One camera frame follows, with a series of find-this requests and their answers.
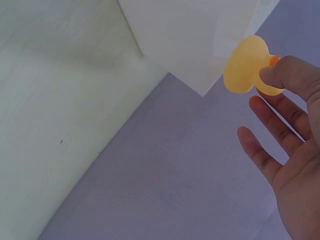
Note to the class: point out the person's right hand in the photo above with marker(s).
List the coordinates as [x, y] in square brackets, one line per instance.
[302, 150]

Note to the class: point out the yellow rubber duck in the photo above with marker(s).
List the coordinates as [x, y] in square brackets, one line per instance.
[243, 67]

